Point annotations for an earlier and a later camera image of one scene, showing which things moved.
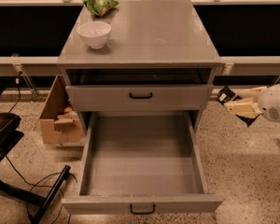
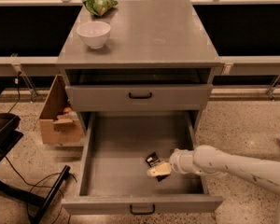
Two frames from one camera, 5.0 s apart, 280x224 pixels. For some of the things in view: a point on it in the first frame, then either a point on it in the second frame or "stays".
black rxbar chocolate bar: (227, 95) to (152, 160)
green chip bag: (98, 3) stays
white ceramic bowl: (94, 34) stays
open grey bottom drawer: (141, 163) stays
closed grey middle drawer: (139, 97) stays
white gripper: (273, 104) to (178, 161)
